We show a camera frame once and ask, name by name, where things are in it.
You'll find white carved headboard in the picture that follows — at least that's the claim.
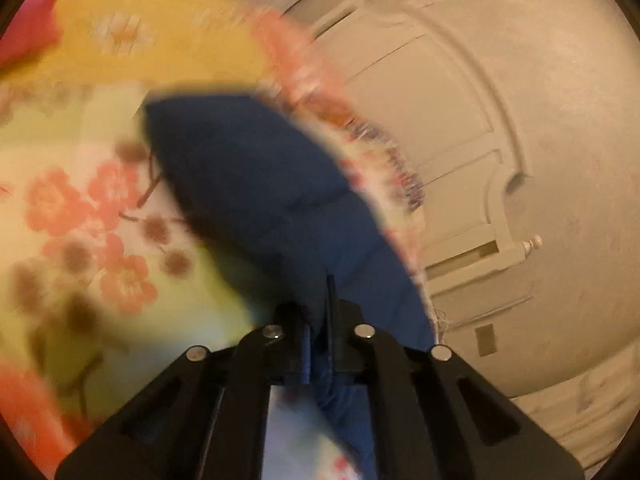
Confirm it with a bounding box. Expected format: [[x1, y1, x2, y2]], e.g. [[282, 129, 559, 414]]
[[285, 0, 543, 311]]

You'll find yellow cloth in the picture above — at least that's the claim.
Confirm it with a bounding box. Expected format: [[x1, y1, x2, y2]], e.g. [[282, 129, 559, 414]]
[[40, 0, 281, 86]]

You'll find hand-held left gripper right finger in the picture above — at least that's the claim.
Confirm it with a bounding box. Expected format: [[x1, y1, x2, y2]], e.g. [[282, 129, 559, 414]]
[[325, 274, 586, 480]]

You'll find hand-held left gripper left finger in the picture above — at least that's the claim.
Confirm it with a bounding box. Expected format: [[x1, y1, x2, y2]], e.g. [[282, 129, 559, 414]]
[[55, 304, 314, 480]]

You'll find blue padded jacket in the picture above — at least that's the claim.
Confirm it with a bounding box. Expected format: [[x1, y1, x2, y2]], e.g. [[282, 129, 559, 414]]
[[142, 92, 436, 480]]

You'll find wall socket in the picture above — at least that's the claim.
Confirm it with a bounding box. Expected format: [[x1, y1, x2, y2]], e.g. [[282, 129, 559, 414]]
[[474, 324, 497, 357]]

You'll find floral bedsheet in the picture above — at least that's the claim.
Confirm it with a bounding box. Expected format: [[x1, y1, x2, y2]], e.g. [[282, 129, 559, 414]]
[[0, 10, 441, 480]]

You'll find pink cloth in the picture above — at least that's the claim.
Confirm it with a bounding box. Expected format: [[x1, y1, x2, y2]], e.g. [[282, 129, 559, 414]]
[[0, 0, 63, 66]]

